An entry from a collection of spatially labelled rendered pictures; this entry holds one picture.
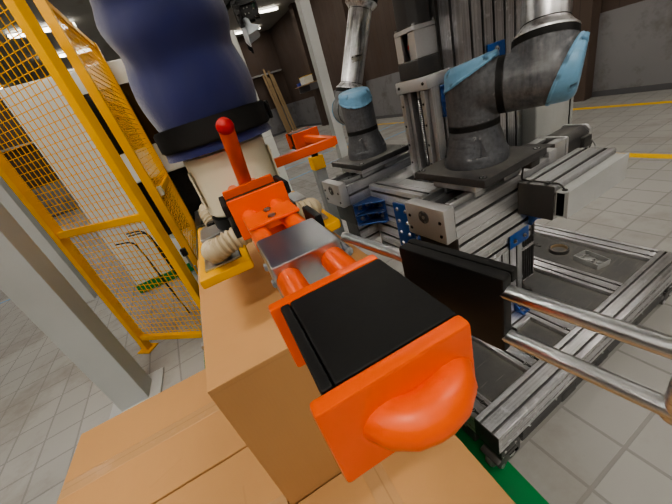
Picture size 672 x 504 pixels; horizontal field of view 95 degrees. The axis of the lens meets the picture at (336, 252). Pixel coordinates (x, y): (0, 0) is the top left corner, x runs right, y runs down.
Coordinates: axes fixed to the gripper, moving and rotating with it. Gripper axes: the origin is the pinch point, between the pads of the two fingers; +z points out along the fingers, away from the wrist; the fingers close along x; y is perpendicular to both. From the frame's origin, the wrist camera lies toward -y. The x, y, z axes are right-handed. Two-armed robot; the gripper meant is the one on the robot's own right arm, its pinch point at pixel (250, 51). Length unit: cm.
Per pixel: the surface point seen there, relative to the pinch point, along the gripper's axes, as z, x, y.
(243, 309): 54, -75, -20
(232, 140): 20, -87, -6
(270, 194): 28, -90, -4
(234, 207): 28, -91, -9
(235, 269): 41, -81, -16
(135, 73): 7, -69, -19
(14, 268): 48, 15, -134
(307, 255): 28, -111, -1
